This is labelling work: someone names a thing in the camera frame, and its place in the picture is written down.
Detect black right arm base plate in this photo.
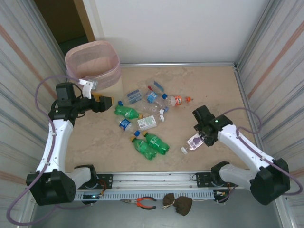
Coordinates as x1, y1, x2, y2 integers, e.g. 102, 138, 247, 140
192, 171, 216, 188

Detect clear bottle red blue label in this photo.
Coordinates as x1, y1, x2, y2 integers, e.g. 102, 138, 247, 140
145, 79, 169, 100

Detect brown cloth bundle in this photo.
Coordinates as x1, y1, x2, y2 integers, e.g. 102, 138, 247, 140
162, 192, 193, 217

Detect green soda bottle yellow cap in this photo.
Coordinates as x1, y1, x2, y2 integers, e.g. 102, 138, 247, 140
130, 136, 158, 162
142, 131, 171, 155
114, 104, 144, 119

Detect blue label water bottle blue cap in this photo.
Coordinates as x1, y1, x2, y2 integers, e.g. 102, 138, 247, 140
118, 118, 141, 137

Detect beige plastic waste bin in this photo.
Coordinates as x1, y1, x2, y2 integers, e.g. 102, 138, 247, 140
65, 40, 124, 92

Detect aluminium mounting rail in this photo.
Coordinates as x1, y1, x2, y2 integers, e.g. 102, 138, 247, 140
25, 170, 285, 192

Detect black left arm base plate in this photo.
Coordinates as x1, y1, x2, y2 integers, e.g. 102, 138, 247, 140
76, 174, 114, 190

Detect white slotted cable duct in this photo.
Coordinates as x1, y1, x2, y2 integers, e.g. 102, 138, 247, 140
71, 190, 216, 201

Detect orange handled pliers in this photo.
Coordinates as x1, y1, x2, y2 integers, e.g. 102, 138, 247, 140
120, 196, 157, 210

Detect clear bottle light blue label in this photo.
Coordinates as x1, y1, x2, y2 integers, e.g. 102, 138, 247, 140
143, 91, 170, 112

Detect purple grape juice bottle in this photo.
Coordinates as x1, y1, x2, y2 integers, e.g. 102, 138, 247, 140
180, 133, 204, 155

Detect brown wooden door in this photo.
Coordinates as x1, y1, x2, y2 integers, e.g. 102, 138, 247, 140
72, 0, 96, 43

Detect white green label bottle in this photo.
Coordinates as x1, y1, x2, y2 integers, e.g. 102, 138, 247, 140
137, 115, 166, 131

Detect pink bin liner bag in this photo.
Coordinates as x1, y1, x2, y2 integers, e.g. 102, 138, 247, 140
65, 40, 122, 87

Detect crushed clear bottle white cap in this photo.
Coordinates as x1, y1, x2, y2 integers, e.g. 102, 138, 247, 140
139, 101, 166, 116

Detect clear bottle navy label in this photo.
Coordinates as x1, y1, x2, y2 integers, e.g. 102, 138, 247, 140
117, 89, 144, 106

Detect orange soda bottle orange cap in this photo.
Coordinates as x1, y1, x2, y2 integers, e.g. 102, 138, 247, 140
167, 95, 192, 107

